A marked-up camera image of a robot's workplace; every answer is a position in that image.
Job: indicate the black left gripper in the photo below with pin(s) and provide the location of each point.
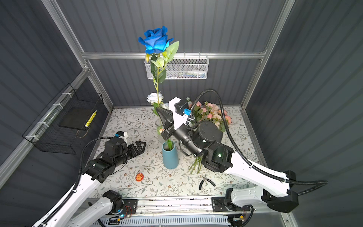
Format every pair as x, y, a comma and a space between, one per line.
140, 149

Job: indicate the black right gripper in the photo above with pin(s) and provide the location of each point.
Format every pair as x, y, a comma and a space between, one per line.
168, 124

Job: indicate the white artificial rose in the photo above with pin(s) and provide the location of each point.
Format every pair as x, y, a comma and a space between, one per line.
156, 100

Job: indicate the teal ceramic vase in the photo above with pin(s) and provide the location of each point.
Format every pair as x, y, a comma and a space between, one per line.
170, 155

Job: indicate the blue artificial rose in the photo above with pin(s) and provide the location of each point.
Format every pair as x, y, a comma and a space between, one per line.
160, 50

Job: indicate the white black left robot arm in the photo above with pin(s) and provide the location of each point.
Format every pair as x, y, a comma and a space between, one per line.
116, 152

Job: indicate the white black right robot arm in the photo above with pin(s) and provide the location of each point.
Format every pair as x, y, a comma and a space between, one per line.
205, 141

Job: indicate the clear ribbed glass vase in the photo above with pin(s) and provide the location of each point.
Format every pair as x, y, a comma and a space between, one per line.
159, 126

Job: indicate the floral patterned table mat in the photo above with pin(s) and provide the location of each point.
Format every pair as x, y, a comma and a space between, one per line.
158, 181

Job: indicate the red round sticker badge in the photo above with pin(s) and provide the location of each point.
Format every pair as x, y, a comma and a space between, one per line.
139, 177

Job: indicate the pink rose flower bunch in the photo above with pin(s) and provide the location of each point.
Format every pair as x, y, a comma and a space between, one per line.
207, 112

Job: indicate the yellow marker pen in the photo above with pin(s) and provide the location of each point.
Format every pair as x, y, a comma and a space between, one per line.
88, 123

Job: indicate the black pad in basket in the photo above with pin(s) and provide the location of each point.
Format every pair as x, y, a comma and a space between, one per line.
76, 118

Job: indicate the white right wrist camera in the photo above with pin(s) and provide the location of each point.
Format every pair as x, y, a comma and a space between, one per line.
181, 112

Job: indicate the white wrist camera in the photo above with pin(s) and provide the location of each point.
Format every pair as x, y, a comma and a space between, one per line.
121, 134
181, 112

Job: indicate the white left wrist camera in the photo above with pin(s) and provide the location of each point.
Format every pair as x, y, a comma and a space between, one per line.
121, 134

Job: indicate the white wire mesh basket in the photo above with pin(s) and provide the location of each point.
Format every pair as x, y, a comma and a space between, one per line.
180, 69

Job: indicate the black handled pliers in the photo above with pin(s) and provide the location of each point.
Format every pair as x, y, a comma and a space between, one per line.
205, 181

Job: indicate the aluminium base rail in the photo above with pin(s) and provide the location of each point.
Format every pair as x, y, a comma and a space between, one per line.
206, 211

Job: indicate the black wire wall basket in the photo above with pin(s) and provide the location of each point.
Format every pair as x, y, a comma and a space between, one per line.
48, 136

